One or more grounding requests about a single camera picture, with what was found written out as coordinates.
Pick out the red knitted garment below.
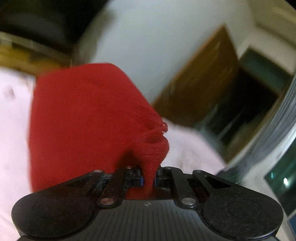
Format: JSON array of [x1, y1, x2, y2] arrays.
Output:
[[28, 63, 169, 199]]

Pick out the pink floral bed sheet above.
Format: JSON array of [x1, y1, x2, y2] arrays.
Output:
[[1, 67, 226, 240]]

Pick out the grey curtain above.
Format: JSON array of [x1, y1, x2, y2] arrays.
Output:
[[227, 76, 296, 183]]

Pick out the brown wooden door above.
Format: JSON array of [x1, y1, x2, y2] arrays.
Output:
[[152, 25, 239, 126]]

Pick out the dark window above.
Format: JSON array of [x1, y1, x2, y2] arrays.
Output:
[[195, 48, 292, 151]]

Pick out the large black television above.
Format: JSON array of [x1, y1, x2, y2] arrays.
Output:
[[1, 0, 108, 54]]

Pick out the wooden TV cabinet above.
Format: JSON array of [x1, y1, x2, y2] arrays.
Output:
[[1, 32, 72, 76]]

